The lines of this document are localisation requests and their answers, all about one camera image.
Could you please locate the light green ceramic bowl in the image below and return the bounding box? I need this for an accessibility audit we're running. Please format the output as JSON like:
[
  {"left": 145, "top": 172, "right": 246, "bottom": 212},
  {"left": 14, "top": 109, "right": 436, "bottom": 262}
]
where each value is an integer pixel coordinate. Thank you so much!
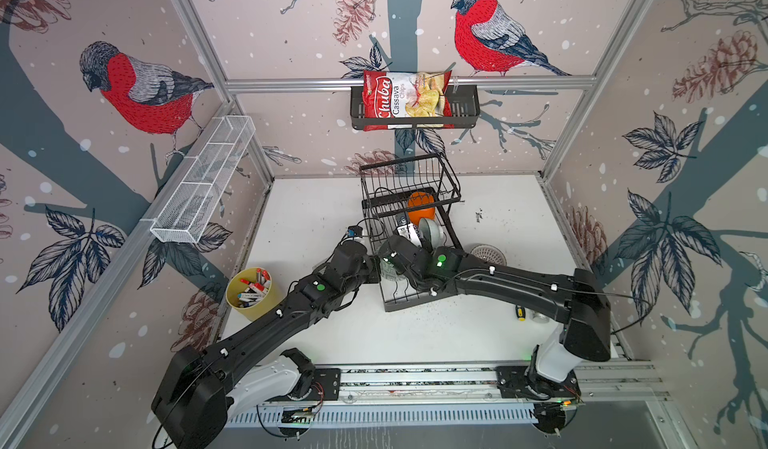
[{"left": 418, "top": 217, "right": 446, "bottom": 251}]

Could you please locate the orange plastic bowl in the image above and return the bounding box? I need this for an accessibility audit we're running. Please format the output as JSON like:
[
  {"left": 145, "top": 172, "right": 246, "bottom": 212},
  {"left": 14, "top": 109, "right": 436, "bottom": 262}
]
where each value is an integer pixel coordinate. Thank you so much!
[{"left": 407, "top": 191, "right": 436, "bottom": 225}]

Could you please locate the white line patterned bowl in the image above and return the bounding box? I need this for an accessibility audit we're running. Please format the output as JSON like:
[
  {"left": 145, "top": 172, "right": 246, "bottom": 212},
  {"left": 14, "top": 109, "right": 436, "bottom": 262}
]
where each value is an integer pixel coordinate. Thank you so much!
[{"left": 470, "top": 244, "right": 507, "bottom": 266}]

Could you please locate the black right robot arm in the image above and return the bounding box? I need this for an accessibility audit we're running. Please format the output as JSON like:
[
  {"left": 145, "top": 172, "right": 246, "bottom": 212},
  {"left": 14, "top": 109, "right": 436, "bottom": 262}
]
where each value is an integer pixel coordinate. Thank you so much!
[{"left": 377, "top": 235, "right": 611, "bottom": 383}]

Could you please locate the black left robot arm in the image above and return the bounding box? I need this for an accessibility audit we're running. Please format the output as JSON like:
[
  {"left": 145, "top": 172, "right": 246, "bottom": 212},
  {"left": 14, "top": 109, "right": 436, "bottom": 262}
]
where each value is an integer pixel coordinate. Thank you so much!
[{"left": 151, "top": 240, "right": 379, "bottom": 448}]

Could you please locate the yellow cup with markers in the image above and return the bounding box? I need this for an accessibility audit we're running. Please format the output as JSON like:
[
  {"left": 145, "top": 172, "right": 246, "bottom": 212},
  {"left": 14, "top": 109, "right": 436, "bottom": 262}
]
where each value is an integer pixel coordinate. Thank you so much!
[{"left": 225, "top": 267, "right": 284, "bottom": 321}]

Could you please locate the glass spice jar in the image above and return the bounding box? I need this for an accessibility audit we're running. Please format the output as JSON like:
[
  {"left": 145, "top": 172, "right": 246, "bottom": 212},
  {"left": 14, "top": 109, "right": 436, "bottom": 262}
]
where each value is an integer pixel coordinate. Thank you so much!
[{"left": 530, "top": 312, "right": 550, "bottom": 324}]

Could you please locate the red cassava chips bag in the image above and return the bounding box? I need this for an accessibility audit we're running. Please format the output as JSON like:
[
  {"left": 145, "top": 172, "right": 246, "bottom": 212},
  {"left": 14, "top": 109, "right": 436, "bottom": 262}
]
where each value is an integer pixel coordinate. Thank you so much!
[{"left": 363, "top": 71, "right": 452, "bottom": 120}]

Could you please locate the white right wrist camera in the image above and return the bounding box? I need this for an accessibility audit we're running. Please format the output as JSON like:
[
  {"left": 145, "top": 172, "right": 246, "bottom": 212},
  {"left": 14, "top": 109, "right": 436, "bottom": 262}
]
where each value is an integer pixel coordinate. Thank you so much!
[{"left": 397, "top": 223, "right": 422, "bottom": 247}]

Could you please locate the black wire dish rack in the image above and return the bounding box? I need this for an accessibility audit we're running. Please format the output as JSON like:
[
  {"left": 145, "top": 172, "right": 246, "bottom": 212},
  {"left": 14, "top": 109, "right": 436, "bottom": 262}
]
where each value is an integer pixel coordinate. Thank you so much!
[{"left": 358, "top": 152, "right": 469, "bottom": 313}]

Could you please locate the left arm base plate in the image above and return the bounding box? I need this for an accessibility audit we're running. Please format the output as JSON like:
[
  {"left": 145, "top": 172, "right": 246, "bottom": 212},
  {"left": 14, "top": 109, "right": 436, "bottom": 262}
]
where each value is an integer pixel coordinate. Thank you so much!
[{"left": 268, "top": 367, "right": 341, "bottom": 403}]

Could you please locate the black wall basket shelf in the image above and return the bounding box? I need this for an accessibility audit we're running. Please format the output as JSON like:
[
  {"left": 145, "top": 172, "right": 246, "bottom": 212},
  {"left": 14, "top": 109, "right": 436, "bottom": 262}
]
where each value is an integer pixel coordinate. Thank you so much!
[{"left": 350, "top": 85, "right": 481, "bottom": 131}]

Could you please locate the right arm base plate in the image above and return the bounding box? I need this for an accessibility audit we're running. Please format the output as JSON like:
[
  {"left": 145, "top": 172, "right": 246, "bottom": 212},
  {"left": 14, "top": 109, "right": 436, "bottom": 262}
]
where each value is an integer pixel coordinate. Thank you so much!
[{"left": 495, "top": 365, "right": 581, "bottom": 401}]

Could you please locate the white wire mesh shelf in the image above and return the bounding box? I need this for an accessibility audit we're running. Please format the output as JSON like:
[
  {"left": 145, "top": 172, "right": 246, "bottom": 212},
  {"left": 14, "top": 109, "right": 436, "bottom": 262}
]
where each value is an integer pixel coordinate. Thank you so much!
[{"left": 150, "top": 115, "right": 255, "bottom": 244}]

